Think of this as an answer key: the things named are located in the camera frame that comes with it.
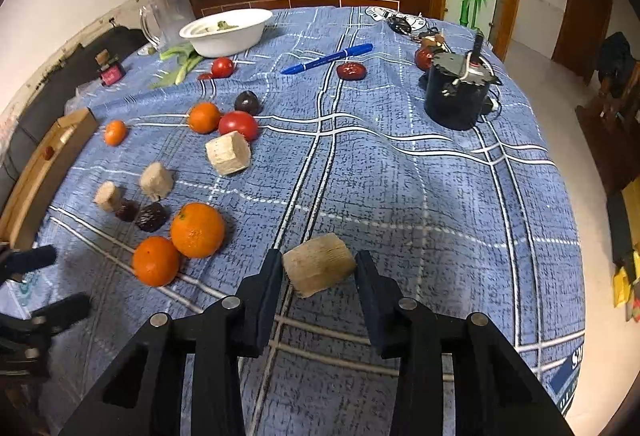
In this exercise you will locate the orange tangerine pair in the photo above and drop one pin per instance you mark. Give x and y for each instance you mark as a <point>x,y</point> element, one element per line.
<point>197,231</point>
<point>156,261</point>

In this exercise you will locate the black leather sofa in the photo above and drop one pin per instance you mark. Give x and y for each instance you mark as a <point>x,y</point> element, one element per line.
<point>59,86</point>

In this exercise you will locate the large red jujube date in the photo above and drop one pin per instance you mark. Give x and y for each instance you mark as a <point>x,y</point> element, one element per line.
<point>47,153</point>

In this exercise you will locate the blue marker pen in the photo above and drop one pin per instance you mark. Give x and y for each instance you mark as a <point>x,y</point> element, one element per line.
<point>355,50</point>

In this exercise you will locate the orange tangerine far left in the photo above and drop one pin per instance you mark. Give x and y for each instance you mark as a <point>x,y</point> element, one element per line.
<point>115,132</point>

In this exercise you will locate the shallow cardboard tray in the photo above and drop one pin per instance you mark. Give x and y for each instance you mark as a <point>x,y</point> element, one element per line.
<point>39,181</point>

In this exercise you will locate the red tomato near bowl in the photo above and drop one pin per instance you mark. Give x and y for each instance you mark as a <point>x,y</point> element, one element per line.
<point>222,67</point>

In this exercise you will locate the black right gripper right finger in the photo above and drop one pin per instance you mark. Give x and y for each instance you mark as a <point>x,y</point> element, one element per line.
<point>495,392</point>

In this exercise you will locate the white bowl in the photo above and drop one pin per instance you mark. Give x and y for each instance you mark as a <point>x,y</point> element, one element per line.
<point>227,33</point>

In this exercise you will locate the red tomato by plum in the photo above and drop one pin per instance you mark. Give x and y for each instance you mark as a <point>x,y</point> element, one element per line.
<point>241,122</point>

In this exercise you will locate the brown wooden door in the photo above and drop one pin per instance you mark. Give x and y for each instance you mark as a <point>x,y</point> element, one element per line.
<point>583,29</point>

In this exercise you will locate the small red date near pen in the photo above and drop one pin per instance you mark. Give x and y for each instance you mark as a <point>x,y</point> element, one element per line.
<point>351,71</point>

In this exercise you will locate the clear glass mug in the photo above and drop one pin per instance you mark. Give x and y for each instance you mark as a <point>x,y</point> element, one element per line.
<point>162,20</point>

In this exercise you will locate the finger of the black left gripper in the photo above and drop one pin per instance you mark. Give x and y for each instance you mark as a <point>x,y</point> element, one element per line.
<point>15,263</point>
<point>25,343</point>

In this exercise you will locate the dark jar pink label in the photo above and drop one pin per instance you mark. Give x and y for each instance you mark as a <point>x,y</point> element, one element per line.
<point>110,69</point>

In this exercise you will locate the green leafy vegetable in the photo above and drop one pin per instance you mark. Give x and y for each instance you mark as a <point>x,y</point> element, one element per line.
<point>184,58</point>

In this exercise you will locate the large white sugarcane chunk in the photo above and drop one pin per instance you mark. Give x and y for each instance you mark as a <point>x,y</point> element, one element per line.
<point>68,132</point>

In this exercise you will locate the black cylindrical container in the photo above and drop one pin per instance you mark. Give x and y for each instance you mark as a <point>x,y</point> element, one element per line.
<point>457,86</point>

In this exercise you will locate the dark jacket on chair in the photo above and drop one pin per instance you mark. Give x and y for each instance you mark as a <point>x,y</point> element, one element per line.
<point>615,63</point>

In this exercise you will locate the orange tangerine by plum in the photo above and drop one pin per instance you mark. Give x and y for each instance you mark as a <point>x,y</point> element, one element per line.
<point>204,118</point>

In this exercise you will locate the wooden chair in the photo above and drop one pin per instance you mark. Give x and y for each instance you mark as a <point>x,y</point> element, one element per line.
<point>611,129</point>

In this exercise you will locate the dark red wrinkled date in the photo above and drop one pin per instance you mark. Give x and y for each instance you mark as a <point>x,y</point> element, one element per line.
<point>127,211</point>

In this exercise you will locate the dark purple date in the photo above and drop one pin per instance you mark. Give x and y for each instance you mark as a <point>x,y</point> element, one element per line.
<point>151,217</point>

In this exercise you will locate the blue plaid tablecloth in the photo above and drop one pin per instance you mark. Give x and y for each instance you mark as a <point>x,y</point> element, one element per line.
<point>473,221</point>

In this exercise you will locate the dark purple plum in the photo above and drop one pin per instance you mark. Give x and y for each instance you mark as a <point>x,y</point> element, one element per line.
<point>248,102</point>

